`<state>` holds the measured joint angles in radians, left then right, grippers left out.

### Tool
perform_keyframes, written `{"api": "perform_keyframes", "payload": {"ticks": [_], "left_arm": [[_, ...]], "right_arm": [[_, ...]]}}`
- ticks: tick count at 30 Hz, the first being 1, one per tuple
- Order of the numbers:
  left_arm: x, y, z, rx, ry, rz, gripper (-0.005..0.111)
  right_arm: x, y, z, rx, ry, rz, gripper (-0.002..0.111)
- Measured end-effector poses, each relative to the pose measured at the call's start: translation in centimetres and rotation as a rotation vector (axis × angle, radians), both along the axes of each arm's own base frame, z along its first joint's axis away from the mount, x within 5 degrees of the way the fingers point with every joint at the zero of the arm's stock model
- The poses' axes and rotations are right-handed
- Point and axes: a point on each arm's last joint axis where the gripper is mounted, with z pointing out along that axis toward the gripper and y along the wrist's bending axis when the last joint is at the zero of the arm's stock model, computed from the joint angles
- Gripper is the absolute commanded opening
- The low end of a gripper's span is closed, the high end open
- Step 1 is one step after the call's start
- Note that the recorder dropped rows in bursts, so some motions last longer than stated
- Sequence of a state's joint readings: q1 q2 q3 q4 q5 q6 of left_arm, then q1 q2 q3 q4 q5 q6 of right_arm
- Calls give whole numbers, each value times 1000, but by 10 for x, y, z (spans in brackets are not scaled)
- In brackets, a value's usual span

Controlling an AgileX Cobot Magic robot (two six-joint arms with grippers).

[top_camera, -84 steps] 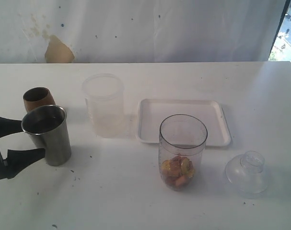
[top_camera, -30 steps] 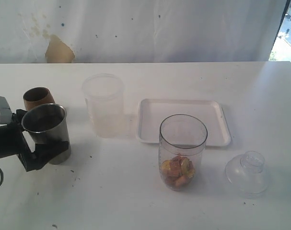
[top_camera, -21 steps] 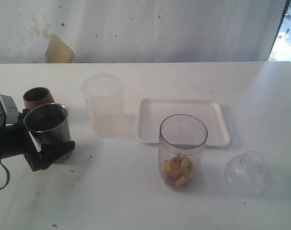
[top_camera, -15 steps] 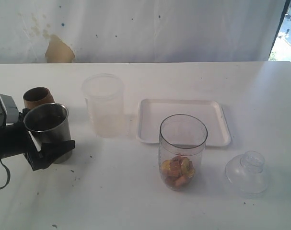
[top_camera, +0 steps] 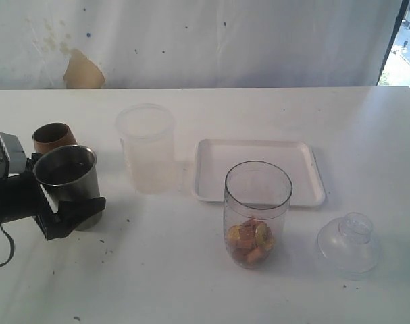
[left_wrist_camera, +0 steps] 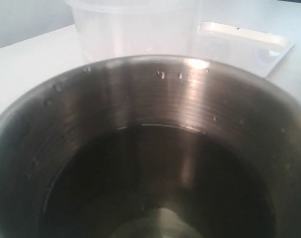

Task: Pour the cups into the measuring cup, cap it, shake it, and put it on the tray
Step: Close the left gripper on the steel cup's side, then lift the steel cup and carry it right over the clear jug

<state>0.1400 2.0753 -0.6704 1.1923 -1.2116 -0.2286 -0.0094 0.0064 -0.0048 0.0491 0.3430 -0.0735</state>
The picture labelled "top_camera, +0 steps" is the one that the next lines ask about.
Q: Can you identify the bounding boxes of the clear plastic shaker body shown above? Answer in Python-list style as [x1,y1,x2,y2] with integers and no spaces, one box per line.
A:
[223,161,293,269]

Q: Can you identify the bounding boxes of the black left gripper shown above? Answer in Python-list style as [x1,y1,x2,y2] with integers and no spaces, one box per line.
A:
[0,152,106,240]

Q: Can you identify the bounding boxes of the brown wooden cup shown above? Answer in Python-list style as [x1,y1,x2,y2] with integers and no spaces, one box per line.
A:
[32,122,77,154]

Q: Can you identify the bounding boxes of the white plastic tray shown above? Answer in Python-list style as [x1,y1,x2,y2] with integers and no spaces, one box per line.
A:
[190,138,327,207]

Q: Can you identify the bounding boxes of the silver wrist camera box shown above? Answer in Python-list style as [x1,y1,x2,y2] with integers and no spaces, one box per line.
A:
[0,132,27,178]

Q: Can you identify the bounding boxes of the gold coin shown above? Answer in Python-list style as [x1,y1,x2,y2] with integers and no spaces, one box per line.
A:
[255,223,275,252]
[226,225,241,246]

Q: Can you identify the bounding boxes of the translucent plastic deli container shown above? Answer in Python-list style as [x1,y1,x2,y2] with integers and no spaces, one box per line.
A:
[115,103,177,194]

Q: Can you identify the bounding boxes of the stainless steel cup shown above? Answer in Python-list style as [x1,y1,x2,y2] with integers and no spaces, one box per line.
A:
[33,144,105,232]

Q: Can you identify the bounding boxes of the clear plastic shaker lid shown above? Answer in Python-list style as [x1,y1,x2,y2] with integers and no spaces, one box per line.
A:
[315,212,380,280]

